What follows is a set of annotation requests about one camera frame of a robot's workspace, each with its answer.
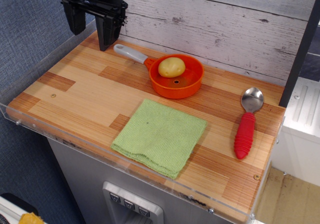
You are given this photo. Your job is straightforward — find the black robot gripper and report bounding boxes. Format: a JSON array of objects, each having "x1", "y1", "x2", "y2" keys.
[{"x1": 61, "y1": 0, "x2": 128, "y2": 51}]

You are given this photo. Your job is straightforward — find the green cloth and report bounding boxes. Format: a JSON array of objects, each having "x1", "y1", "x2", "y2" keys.
[{"x1": 111, "y1": 99, "x2": 207, "y2": 180}]

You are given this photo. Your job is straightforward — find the yellow toy potato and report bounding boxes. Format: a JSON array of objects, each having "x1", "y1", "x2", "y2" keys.
[{"x1": 158, "y1": 57, "x2": 186, "y2": 78}]

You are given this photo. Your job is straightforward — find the clear acrylic table guard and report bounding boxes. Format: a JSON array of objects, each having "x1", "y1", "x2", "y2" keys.
[{"x1": 7, "y1": 13, "x2": 291, "y2": 223}]

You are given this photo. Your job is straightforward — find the grey cabinet with button panel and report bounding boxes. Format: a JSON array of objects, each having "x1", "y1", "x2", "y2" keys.
[{"x1": 49, "y1": 139, "x2": 228, "y2": 224}]

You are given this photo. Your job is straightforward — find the yellow object at corner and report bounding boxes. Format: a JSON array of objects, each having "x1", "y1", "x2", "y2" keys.
[{"x1": 18, "y1": 212, "x2": 45, "y2": 224}]

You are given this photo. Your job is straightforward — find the white ridged appliance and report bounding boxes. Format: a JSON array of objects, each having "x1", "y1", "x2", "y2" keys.
[{"x1": 271, "y1": 77, "x2": 320, "y2": 186}]

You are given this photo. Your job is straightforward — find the orange pan with grey handle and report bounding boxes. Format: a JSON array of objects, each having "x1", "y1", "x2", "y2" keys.
[{"x1": 113, "y1": 44, "x2": 205, "y2": 99}]

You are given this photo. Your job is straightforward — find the metal spoon with red handle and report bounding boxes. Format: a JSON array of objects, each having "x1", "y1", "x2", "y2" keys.
[{"x1": 233, "y1": 87, "x2": 264, "y2": 160}]

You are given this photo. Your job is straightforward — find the dark grey right post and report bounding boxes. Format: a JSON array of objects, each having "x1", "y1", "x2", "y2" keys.
[{"x1": 278, "y1": 0, "x2": 320, "y2": 108}]

